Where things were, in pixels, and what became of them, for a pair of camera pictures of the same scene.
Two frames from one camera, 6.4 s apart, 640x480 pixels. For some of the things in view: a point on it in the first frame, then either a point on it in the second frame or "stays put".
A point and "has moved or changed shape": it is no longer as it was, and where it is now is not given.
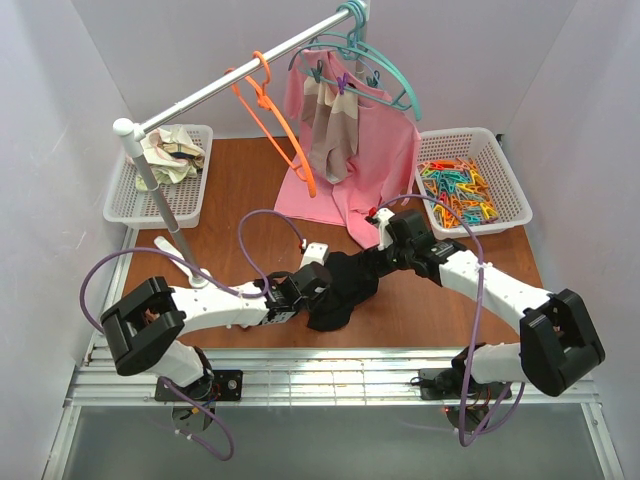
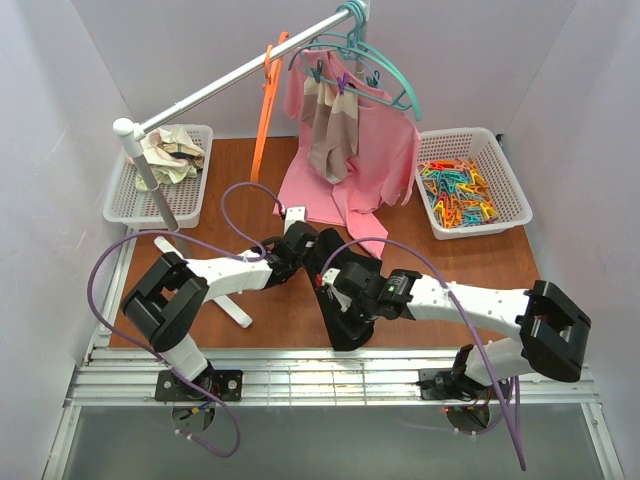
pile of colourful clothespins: x=457 y=183 stays put
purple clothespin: x=342 y=82 stays put
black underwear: x=354 y=280 has moved or changed shape
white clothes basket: x=129 y=205 stays put
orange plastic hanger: x=305 y=172 → x=269 y=84
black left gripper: x=317 y=282 → x=307 y=239
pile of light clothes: x=172 y=154 stays put
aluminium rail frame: x=124 y=377 stays put
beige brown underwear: x=334 y=120 stays put
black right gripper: x=388 y=251 → x=335 y=304
